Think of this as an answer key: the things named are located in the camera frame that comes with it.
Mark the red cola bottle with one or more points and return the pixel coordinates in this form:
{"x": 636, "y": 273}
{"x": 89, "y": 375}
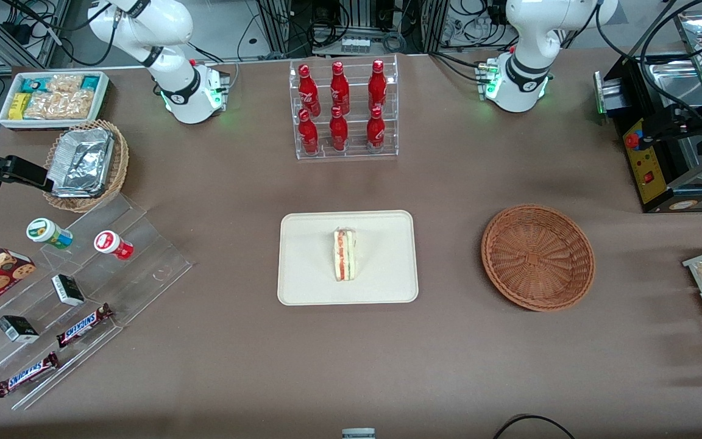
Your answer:
{"x": 308, "y": 135}
{"x": 338, "y": 133}
{"x": 339, "y": 88}
{"x": 308, "y": 91}
{"x": 375, "y": 130}
{"x": 377, "y": 86}

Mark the yellow snack packet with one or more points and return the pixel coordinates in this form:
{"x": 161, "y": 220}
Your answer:
{"x": 19, "y": 105}

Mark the small clear bag beige snacks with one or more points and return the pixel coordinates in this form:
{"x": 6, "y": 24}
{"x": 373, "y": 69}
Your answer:
{"x": 64, "y": 82}

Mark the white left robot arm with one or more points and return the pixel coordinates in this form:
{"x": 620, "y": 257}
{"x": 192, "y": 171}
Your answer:
{"x": 521, "y": 85}

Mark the large clear bag beige snacks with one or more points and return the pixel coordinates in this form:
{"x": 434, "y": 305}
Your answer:
{"x": 61, "y": 105}

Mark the Snickers chocolate bar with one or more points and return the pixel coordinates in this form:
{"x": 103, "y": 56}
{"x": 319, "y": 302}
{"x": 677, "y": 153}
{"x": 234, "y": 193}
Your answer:
{"x": 83, "y": 326}
{"x": 28, "y": 374}

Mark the black machine with yellow panel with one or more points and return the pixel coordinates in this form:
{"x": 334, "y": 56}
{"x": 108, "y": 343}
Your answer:
{"x": 646, "y": 177}

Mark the cream rectangular tray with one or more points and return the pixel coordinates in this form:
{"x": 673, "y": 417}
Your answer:
{"x": 308, "y": 262}

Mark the small grey box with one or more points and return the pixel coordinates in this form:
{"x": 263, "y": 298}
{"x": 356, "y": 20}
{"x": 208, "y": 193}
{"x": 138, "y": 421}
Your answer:
{"x": 358, "y": 433}

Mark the small black carton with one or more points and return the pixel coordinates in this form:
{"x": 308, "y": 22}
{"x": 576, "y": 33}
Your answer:
{"x": 19, "y": 329}
{"x": 68, "y": 290}

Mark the triangular sandwich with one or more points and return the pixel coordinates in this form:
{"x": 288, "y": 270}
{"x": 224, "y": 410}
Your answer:
{"x": 345, "y": 256}

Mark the red lid yogurt cup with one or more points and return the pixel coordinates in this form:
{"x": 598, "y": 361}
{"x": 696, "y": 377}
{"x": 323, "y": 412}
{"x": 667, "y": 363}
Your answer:
{"x": 108, "y": 242}

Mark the light tan wicker basket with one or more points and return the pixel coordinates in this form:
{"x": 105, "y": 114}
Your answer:
{"x": 120, "y": 164}

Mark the clear acrylic bottle rack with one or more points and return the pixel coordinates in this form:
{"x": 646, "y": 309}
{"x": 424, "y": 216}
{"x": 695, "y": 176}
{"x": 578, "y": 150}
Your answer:
{"x": 346, "y": 152}

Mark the teal snack packet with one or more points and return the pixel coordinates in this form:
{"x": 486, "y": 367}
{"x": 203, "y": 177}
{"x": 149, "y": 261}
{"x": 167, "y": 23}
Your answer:
{"x": 33, "y": 83}
{"x": 90, "y": 83}

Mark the brown round wicker basket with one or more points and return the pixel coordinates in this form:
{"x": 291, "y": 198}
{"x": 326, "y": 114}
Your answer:
{"x": 537, "y": 259}

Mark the stacked aluminium foil trays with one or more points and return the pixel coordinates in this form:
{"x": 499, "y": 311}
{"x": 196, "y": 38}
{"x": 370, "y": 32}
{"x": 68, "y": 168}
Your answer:
{"x": 83, "y": 160}

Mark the clear acrylic stepped stand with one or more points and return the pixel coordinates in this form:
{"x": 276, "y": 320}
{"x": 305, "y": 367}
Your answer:
{"x": 138, "y": 256}

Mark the white rectangular snack bin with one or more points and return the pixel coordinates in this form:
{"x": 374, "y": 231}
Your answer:
{"x": 104, "y": 91}

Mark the grey power strip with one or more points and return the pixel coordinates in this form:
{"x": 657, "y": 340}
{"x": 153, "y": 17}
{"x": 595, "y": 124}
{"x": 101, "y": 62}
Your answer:
{"x": 355, "y": 44}

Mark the green lid yogurt cup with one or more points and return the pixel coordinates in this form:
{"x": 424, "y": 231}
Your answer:
{"x": 43, "y": 230}

